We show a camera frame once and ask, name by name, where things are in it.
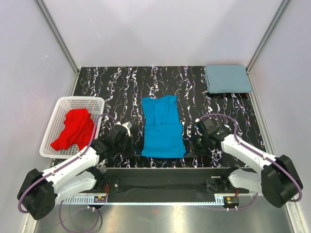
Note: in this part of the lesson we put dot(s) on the white plastic laundry basket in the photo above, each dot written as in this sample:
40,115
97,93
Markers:
94,105

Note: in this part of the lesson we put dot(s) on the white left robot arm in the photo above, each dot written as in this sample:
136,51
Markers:
68,174

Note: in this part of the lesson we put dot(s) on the white toothed cable duct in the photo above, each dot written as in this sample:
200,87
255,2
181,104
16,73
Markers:
86,200

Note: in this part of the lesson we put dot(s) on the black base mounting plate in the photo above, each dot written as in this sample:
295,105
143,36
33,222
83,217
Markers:
166,185

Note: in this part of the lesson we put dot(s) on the bright blue t-shirt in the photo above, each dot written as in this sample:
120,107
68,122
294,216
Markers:
163,130

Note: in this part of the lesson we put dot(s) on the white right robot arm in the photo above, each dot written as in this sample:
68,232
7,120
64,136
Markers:
273,177

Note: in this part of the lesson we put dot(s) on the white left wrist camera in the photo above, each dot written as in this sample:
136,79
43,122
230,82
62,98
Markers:
127,126

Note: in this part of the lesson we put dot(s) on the red t-shirt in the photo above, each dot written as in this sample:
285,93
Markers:
78,130

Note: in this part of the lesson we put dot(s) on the aluminium front rail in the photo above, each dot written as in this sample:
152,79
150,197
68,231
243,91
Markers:
228,202

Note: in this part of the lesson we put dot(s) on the folded light blue t-shirt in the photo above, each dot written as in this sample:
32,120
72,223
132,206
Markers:
227,79

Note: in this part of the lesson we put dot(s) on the aluminium frame post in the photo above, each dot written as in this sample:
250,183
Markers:
270,29
54,30

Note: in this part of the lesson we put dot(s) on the left aluminium frame post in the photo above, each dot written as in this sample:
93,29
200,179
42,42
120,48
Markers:
54,30

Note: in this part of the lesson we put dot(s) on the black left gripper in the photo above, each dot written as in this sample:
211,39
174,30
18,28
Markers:
131,151

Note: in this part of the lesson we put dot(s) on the right aluminium frame post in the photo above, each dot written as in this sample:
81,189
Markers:
270,29

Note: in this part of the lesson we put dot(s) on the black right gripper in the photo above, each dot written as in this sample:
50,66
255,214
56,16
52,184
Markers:
193,148

